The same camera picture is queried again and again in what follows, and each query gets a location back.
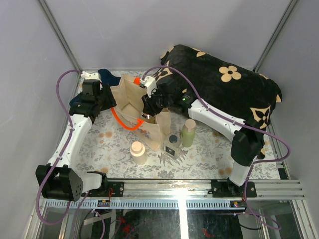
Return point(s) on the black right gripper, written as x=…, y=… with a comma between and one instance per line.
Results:
x=149, y=108

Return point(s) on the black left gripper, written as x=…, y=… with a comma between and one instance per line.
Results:
x=110, y=102

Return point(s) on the beige canvas tote bag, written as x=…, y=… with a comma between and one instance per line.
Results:
x=128, y=113

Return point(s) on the green lotion pump bottle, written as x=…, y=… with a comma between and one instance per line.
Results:
x=188, y=133

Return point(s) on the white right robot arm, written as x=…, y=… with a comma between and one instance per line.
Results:
x=246, y=143

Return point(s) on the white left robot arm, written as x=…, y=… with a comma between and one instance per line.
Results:
x=57, y=179

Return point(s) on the dark blue cloth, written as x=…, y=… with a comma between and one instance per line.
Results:
x=107, y=78

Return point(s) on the black floral plush blanket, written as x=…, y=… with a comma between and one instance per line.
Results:
x=230, y=88

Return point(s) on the square glass perfume bottle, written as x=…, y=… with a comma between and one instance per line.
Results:
x=172, y=146

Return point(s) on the peach cylindrical bottle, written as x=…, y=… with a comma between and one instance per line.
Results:
x=138, y=153

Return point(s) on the floral patterned table mat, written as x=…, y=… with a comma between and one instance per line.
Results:
x=106, y=148

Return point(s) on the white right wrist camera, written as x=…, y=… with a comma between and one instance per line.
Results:
x=149, y=83

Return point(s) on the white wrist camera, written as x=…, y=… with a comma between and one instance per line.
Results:
x=90, y=75
x=149, y=83

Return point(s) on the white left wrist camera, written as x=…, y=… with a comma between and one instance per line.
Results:
x=90, y=75

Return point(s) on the aluminium mounting rail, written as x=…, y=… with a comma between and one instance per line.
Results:
x=198, y=189

